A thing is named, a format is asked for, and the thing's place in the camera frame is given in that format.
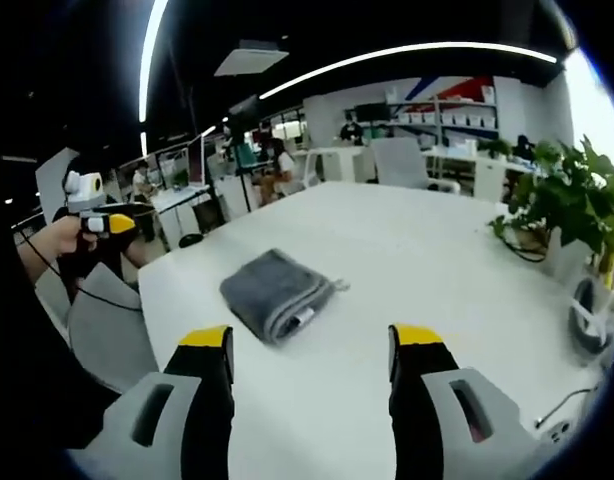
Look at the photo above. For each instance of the shelf with white boxes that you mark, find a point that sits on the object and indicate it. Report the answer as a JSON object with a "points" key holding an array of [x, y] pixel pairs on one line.
{"points": [[457, 117]]}

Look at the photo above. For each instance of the white office chair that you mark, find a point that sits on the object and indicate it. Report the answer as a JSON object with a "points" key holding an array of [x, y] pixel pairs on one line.
{"points": [[402, 162]]}

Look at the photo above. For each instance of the green potted plant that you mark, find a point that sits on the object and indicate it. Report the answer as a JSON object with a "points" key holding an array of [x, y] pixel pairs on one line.
{"points": [[567, 200]]}

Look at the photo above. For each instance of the long ceiling light strip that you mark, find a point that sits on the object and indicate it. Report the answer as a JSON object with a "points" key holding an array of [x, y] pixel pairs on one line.
{"points": [[412, 55], [149, 55]]}

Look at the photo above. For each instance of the person's left hand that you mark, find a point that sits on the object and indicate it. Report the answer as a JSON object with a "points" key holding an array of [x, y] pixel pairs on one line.
{"points": [[67, 237]]}

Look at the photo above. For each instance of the black tripod with camera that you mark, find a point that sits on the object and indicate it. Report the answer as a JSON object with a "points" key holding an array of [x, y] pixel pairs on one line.
{"points": [[243, 150]]}

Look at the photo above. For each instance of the white ceiling panel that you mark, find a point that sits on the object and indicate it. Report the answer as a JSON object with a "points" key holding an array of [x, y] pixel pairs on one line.
{"points": [[249, 60]]}

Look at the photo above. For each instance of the black monitor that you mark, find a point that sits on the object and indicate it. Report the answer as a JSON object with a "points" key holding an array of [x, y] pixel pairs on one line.
{"points": [[371, 112]]}

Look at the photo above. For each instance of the grey chair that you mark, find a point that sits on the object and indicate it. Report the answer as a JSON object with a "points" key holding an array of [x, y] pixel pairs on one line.
{"points": [[112, 330]]}

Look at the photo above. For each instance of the grey towel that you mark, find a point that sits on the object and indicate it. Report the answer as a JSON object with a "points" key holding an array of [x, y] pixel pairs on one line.
{"points": [[272, 290]]}

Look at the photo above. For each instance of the small white desk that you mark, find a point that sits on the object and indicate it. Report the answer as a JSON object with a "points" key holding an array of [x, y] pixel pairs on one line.
{"points": [[179, 200]]}

